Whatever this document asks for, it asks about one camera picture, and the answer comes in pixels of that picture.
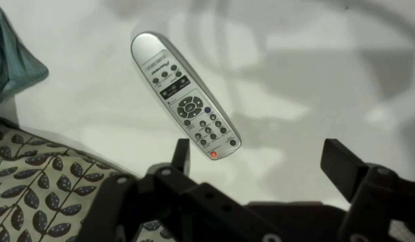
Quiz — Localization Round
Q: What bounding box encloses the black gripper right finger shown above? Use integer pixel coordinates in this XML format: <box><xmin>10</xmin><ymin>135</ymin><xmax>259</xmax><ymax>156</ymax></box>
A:
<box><xmin>319</xmin><ymin>138</ymin><xmax>373</xmax><ymax>203</ymax></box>

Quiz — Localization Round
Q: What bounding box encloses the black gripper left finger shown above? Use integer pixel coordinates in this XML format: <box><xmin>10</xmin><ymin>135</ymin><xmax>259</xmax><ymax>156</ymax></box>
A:
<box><xmin>171</xmin><ymin>138</ymin><xmax>191</xmax><ymax>177</ymax></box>

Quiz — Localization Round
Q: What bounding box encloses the silver remote control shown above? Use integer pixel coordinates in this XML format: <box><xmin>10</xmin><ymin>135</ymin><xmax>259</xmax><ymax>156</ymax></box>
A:
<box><xmin>128</xmin><ymin>31</ymin><xmax>242</xmax><ymax>162</ymax></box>

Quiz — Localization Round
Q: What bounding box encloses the white sofa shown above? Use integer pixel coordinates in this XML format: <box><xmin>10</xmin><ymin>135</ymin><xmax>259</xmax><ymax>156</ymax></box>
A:
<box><xmin>0</xmin><ymin>0</ymin><xmax>415</xmax><ymax>242</ymax></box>

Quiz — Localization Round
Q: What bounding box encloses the leaf patterned pillow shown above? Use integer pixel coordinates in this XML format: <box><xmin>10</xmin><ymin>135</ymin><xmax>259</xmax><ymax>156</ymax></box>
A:
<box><xmin>0</xmin><ymin>117</ymin><xmax>177</xmax><ymax>242</ymax></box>

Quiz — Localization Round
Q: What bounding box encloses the teal pillow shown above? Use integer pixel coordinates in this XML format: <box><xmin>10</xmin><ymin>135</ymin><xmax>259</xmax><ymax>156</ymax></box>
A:
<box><xmin>0</xmin><ymin>0</ymin><xmax>50</xmax><ymax>105</ymax></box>

